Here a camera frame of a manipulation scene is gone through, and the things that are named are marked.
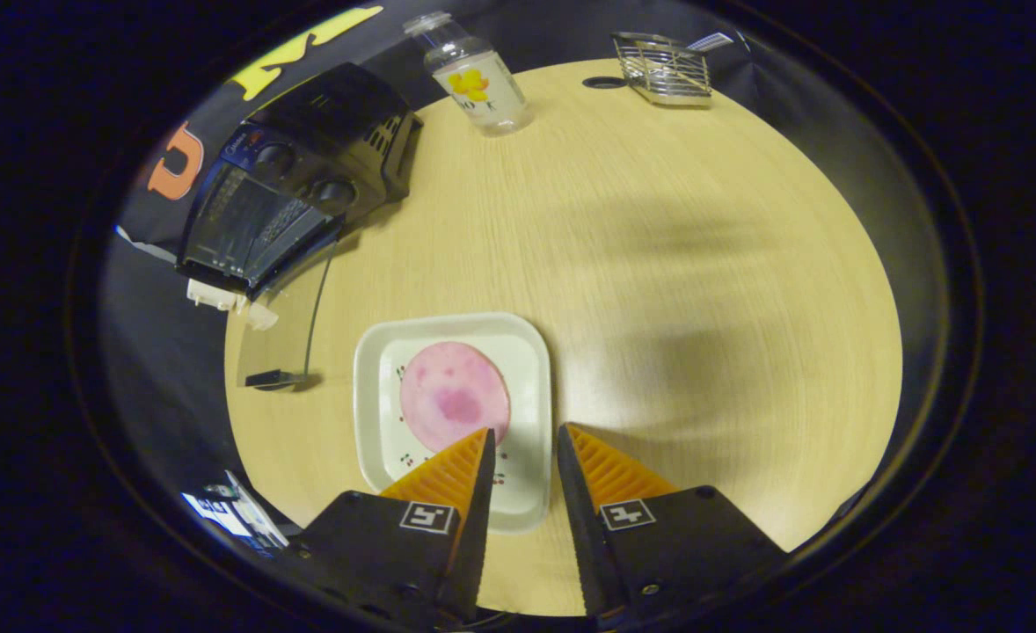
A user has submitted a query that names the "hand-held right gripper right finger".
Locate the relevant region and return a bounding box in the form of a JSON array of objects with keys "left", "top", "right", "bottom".
[{"left": 557, "top": 424, "right": 787, "bottom": 629}]

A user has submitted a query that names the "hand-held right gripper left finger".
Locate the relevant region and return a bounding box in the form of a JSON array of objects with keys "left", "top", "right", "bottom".
[{"left": 294, "top": 428, "right": 497, "bottom": 629}]

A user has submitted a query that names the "pink ham slice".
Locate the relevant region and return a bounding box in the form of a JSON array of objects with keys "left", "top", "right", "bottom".
[{"left": 398, "top": 341, "right": 512, "bottom": 455}]

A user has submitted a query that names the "white square plate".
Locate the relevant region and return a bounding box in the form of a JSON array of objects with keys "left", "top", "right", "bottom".
[{"left": 353, "top": 312, "right": 554, "bottom": 535}]

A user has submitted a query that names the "black electric oven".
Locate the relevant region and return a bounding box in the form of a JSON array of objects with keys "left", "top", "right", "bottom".
[{"left": 175, "top": 62, "right": 424, "bottom": 392}]

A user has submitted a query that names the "clear glass bottle yellow label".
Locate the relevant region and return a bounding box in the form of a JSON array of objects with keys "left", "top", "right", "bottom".
[{"left": 404, "top": 11, "right": 536, "bottom": 137}]

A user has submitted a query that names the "metal wire mesh holder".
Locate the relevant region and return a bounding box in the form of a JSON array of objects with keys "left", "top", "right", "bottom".
[{"left": 610, "top": 32, "right": 714, "bottom": 108}]

